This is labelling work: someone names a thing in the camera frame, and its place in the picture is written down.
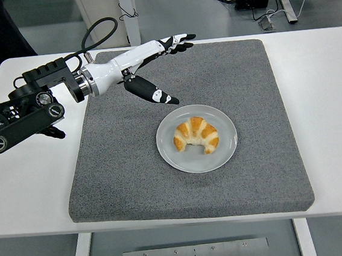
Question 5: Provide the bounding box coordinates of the robot hand, white shell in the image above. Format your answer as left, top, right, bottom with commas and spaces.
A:
82, 32, 203, 114

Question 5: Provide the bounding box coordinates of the golden croissant bread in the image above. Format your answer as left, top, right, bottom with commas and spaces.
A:
170, 114, 222, 158

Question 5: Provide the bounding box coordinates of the pale grey round plate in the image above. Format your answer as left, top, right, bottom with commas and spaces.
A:
152, 100, 241, 178

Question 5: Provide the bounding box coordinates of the grey speckled foam mat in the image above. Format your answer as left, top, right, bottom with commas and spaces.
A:
52, 32, 317, 234

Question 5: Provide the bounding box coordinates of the small grey foot pedal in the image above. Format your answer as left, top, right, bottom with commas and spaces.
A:
257, 14, 277, 33

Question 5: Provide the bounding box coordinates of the white furniture frame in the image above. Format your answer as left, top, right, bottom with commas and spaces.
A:
73, 0, 142, 52

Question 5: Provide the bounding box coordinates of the thin black hanging cable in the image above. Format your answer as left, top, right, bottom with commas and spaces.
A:
117, 1, 139, 22

